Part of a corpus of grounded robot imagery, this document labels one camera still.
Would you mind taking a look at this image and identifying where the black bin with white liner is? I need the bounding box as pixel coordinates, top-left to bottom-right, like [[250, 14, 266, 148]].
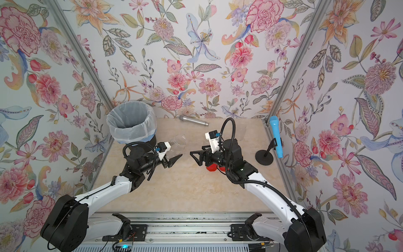
[[107, 101, 157, 144]]

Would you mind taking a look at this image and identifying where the peanut jar red lid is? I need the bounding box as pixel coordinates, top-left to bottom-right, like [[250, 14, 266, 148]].
[[236, 124, 247, 141], [169, 135, 187, 154]]

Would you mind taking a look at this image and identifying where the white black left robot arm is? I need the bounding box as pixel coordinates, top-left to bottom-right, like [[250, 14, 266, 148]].
[[40, 141, 182, 252]]

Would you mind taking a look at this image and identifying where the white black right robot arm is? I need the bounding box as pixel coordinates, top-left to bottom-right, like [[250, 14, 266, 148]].
[[190, 140, 327, 252]]

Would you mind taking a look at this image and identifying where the black microphone stand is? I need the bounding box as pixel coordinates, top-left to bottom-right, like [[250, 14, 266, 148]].
[[255, 139, 277, 166]]

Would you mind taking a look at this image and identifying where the silver microphone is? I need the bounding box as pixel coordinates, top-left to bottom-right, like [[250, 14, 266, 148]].
[[179, 115, 209, 127]]

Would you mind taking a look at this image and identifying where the blue microphone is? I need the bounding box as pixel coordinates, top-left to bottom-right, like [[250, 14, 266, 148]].
[[269, 116, 283, 158]]

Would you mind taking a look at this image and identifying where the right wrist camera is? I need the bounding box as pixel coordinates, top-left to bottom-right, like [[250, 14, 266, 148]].
[[205, 130, 220, 153]]

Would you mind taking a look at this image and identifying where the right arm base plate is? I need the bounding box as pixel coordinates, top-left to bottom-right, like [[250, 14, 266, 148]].
[[227, 224, 272, 242]]

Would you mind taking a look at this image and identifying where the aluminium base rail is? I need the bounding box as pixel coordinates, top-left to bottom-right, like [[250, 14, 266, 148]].
[[72, 211, 322, 252]]

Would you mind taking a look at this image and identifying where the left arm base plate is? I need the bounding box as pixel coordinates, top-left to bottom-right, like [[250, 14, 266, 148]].
[[102, 224, 148, 242]]

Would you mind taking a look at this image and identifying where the aluminium corner post left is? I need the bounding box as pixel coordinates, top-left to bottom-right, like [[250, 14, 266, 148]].
[[45, 0, 113, 111]]

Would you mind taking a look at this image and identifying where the aluminium corner post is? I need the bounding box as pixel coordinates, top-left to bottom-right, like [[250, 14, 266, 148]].
[[266, 0, 334, 122], [45, 0, 113, 111]]

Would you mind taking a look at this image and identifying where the aluminium corner post right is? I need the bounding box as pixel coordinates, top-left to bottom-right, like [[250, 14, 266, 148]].
[[266, 0, 334, 122]]

